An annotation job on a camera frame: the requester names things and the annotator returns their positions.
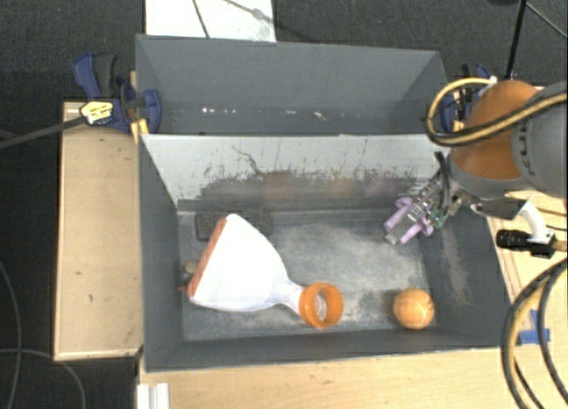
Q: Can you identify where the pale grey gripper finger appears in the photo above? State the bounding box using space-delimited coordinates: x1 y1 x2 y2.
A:
397 199 426 220
384 216 428 246

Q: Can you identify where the lilac plastic piece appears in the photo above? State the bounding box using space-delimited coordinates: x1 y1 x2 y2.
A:
383 196 435 247

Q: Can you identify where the orange ball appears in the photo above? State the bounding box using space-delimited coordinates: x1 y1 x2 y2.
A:
391 287 436 331

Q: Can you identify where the grey metal bin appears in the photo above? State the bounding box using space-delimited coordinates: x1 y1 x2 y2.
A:
134 34 512 373

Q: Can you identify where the pale wood board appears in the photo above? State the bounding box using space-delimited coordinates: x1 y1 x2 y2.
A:
52 100 146 362

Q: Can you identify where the black cylinder on white bracket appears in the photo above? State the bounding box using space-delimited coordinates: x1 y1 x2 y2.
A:
469 199 568 260

